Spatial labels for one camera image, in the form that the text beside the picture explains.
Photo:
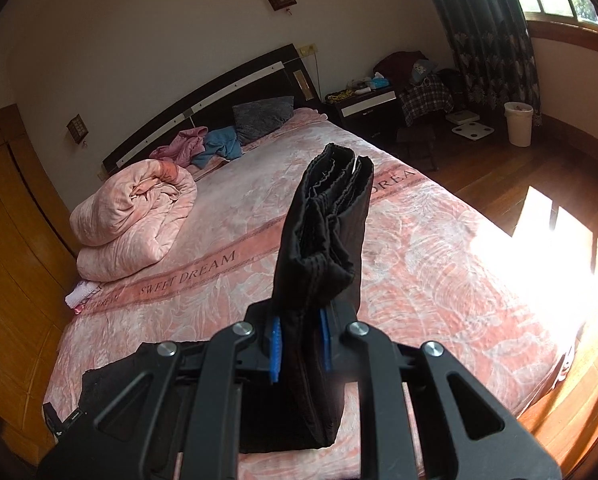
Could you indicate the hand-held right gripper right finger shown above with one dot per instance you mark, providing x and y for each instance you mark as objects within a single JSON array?
[{"x": 325, "y": 347}]

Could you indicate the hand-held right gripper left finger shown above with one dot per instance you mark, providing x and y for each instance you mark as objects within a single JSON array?
[{"x": 276, "y": 347}]

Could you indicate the black jacket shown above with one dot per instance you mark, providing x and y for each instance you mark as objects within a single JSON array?
[{"x": 319, "y": 240}]

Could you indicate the bed with pink sheet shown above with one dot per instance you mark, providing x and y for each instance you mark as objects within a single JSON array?
[{"x": 229, "y": 220}]

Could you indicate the dark cloth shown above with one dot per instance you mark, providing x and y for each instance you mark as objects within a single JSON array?
[{"x": 109, "y": 375}]

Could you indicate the folded pink quilt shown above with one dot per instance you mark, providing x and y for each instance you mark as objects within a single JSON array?
[{"x": 129, "y": 220}]

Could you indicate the small pink and white cloth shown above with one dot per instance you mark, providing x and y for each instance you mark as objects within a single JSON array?
[{"x": 81, "y": 297}]

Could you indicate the crumpled blue garment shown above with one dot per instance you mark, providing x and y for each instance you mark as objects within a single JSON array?
[{"x": 224, "y": 142}]

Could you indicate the crumpled pink garment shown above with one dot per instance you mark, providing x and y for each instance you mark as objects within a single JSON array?
[{"x": 184, "y": 145}]

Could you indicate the dark low stool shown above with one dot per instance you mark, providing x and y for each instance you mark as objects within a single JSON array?
[{"x": 416, "y": 142}]

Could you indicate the grey pillow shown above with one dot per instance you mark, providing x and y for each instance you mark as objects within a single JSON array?
[{"x": 261, "y": 117}]

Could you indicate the dark nightstand with white drawer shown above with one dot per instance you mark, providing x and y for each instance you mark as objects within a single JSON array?
[{"x": 364, "y": 110}]

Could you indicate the yellow and black item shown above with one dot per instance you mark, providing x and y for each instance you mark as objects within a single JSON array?
[{"x": 341, "y": 94}]

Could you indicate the white bathroom scale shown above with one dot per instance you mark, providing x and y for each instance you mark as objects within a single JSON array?
[
  {"x": 463, "y": 117},
  {"x": 473, "y": 130}
]

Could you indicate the dark wooden headboard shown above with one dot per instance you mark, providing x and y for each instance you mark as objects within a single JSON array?
[{"x": 219, "y": 87}]

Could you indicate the plaid cloth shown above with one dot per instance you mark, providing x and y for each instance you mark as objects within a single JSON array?
[{"x": 424, "y": 100}]

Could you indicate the tissue box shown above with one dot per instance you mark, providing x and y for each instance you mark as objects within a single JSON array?
[{"x": 379, "y": 81}]

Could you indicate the wooden wardrobe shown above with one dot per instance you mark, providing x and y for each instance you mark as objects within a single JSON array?
[{"x": 9, "y": 235}]

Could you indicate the dark red garment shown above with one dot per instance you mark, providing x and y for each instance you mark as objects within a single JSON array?
[{"x": 396, "y": 65}]

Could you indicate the white waste bin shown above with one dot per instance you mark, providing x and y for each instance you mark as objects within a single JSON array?
[{"x": 518, "y": 127}]

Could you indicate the light blue bag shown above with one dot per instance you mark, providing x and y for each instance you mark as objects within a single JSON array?
[{"x": 423, "y": 71}]

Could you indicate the dark patterned curtain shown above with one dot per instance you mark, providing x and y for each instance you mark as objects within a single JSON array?
[{"x": 484, "y": 50}]

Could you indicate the wall socket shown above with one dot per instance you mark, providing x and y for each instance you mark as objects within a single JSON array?
[{"x": 308, "y": 50}]

